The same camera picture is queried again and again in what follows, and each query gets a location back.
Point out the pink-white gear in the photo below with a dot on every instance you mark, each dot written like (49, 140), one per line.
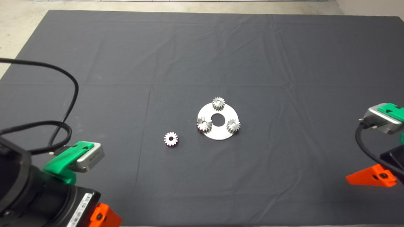
(171, 138)

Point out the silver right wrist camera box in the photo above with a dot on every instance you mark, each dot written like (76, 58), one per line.
(378, 121)

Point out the small steel gear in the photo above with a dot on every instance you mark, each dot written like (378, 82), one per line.
(218, 103)
(233, 125)

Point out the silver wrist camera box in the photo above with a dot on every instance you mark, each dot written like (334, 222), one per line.
(91, 157)
(378, 121)

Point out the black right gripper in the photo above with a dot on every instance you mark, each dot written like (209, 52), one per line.
(396, 160)

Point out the green right camera mount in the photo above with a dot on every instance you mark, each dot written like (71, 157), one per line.
(393, 109)

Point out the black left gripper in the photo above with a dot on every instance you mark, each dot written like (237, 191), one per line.
(80, 205)

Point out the dark grey table cloth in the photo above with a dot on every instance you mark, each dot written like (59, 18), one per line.
(202, 56)

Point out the larger steel gear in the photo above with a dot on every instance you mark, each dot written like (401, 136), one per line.
(204, 124)

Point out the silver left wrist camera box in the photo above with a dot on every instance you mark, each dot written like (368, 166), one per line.
(91, 157)

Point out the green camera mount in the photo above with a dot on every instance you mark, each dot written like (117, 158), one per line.
(393, 109)
(63, 160)

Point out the green left camera mount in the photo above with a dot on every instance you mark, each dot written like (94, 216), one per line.
(63, 160)

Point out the round metal plate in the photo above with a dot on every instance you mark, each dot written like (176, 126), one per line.
(221, 133)

